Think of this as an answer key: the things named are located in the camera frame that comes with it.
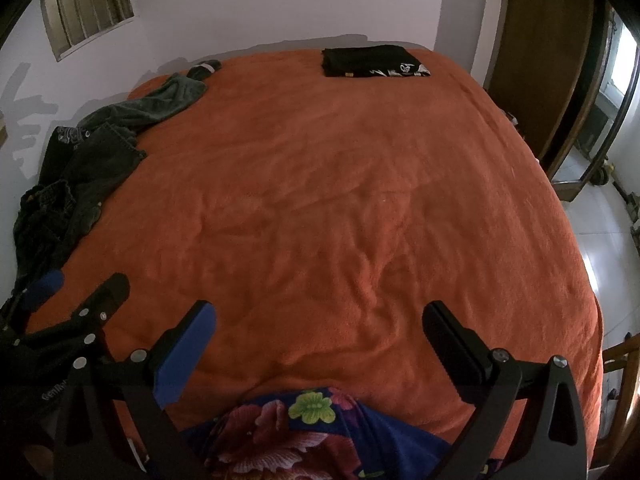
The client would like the person's blue floral clothing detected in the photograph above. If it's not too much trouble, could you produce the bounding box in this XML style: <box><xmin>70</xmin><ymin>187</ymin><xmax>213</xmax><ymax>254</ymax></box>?
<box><xmin>182</xmin><ymin>385</ymin><xmax>506</xmax><ymax>480</ymax></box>

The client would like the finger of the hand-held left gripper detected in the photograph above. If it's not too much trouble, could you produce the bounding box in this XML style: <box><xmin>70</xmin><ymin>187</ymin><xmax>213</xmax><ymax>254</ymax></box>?
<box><xmin>0</xmin><ymin>268</ymin><xmax>66</xmax><ymax>333</ymax></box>
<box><xmin>27</xmin><ymin>273</ymin><xmax>131</xmax><ymax>357</ymax></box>

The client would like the barred window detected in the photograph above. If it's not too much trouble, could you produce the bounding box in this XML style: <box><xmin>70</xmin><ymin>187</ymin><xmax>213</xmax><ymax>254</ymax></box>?
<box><xmin>39</xmin><ymin>0</ymin><xmax>136</xmax><ymax>62</ymax></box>

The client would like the wooden chair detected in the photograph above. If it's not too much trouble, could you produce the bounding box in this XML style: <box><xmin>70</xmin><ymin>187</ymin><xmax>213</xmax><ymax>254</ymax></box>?
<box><xmin>597</xmin><ymin>332</ymin><xmax>640</xmax><ymax>461</ymax></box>

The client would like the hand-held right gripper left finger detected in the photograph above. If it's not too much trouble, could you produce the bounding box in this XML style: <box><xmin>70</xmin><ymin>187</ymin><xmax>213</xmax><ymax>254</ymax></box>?
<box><xmin>52</xmin><ymin>300</ymin><xmax>217</xmax><ymax>480</ymax></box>

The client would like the folded black printed garment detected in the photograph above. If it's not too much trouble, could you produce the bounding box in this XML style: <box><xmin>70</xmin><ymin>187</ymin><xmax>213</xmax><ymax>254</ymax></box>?
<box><xmin>321</xmin><ymin>46</ymin><xmax>432</xmax><ymax>79</ymax></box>

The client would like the wooden door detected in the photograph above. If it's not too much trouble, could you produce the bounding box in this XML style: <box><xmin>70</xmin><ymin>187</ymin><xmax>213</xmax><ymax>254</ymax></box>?
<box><xmin>487</xmin><ymin>0</ymin><xmax>603</xmax><ymax>173</ymax></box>

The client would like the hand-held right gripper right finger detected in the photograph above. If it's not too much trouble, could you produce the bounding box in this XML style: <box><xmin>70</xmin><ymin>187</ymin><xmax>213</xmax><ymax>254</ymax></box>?
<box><xmin>421</xmin><ymin>300</ymin><xmax>587</xmax><ymax>480</ymax></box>

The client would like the dark camouflage garment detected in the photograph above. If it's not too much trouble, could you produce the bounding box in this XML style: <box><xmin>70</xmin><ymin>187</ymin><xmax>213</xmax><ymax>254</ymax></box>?
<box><xmin>12</xmin><ymin>180</ymin><xmax>103</xmax><ymax>293</ymax></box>

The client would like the orange blanket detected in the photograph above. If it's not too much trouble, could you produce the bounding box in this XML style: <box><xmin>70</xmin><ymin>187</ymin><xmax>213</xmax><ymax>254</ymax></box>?
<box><xmin>15</xmin><ymin>47</ymin><xmax>603</xmax><ymax>480</ymax></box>

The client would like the dark green garment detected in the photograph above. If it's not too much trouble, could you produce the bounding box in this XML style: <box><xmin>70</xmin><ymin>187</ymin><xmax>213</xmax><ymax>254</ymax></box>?
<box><xmin>40</xmin><ymin>124</ymin><xmax>147</xmax><ymax>248</ymax></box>

